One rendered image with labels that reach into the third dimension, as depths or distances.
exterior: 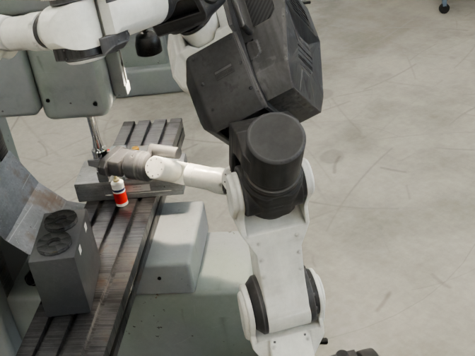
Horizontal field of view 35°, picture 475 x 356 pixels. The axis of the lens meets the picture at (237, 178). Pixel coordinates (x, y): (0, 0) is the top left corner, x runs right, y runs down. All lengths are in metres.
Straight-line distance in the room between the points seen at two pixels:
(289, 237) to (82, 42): 0.63
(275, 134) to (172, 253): 0.97
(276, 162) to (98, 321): 0.81
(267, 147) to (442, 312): 2.00
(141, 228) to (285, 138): 0.98
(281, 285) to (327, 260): 1.82
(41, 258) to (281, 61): 0.81
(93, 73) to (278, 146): 0.79
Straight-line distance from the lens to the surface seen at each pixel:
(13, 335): 2.60
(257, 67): 1.59
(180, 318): 2.42
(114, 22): 1.41
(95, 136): 2.26
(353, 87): 5.08
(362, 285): 3.41
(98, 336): 1.98
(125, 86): 2.14
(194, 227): 2.40
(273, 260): 1.70
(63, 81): 2.09
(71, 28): 1.40
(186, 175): 2.10
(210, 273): 2.40
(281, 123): 1.43
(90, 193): 2.48
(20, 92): 2.13
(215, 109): 1.60
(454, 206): 3.89
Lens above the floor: 2.23
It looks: 32 degrees down
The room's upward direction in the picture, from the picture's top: 8 degrees counter-clockwise
